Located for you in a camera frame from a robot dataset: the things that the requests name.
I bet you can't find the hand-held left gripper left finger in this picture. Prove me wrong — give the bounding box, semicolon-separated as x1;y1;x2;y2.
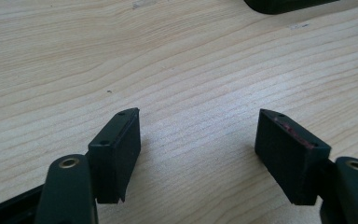
87;107;142;205

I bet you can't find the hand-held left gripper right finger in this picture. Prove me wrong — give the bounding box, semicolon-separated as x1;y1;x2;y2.
255;108;332;206

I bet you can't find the black flat object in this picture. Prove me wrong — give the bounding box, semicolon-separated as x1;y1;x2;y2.
243;0;339;16

